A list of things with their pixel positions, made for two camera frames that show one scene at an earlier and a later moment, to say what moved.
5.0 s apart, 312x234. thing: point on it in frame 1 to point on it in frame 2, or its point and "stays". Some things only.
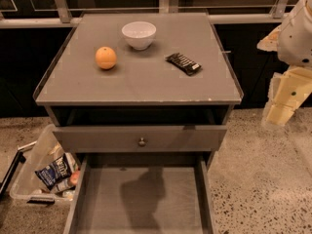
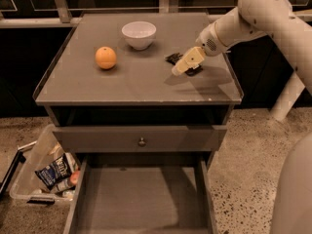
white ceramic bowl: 138,34 stays
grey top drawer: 139,138 stays
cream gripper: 294,38 to 209,43
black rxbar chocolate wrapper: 182,63 stays
